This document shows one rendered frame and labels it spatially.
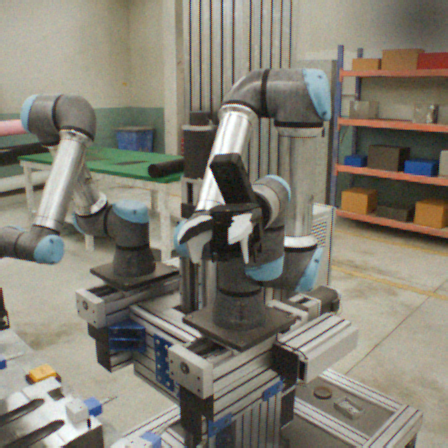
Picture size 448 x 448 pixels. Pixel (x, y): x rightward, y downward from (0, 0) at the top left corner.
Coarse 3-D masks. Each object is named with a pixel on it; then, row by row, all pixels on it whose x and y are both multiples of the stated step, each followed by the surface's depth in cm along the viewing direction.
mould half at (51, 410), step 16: (48, 384) 123; (0, 400) 117; (16, 400) 117; (48, 400) 116; (64, 400) 117; (32, 416) 111; (48, 416) 111; (64, 416) 111; (0, 432) 106; (16, 432) 106; (64, 432) 105; (80, 432) 105; (96, 432) 108
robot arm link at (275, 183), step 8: (264, 176) 92; (272, 176) 92; (256, 184) 85; (264, 184) 85; (272, 184) 86; (280, 184) 89; (280, 192) 86; (288, 192) 90; (280, 200) 85; (288, 200) 91; (280, 208) 85; (280, 216) 88; (272, 224) 88; (280, 224) 89
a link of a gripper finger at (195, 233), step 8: (200, 216) 71; (208, 216) 70; (184, 224) 68; (192, 224) 67; (200, 224) 68; (208, 224) 69; (184, 232) 64; (192, 232) 66; (200, 232) 68; (208, 232) 71; (184, 240) 64; (192, 240) 68; (200, 240) 69; (208, 240) 71; (192, 248) 68; (200, 248) 69; (192, 256) 68; (200, 256) 70
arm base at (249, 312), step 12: (216, 300) 127; (228, 300) 123; (240, 300) 122; (252, 300) 123; (216, 312) 125; (228, 312) 123; (240, 312) 123; (252, 312) 122; (264, 312) 125; (216, 324) 125; (228, 324) 123; (240, 324) 122; (252, 324) 122
